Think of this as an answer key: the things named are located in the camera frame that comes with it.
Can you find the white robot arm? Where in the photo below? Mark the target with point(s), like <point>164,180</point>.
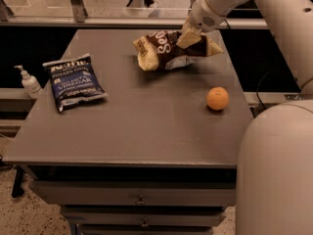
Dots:
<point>275,162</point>

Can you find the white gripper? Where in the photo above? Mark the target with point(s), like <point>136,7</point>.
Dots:
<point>202,18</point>

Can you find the orange fruit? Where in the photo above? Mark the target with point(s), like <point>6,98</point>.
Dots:
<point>217,98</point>

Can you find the blue kettle chip bag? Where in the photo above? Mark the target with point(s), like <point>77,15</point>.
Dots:
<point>73,81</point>

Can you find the metal railing frame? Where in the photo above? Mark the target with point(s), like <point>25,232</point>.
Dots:
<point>95,13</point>

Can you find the brown chip bag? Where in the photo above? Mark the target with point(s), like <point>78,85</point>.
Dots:
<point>159,52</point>

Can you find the white pump bottle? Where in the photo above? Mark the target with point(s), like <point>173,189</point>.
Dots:
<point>30,83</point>

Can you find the grey drawer cabinet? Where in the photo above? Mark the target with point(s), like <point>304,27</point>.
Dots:
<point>151,159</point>

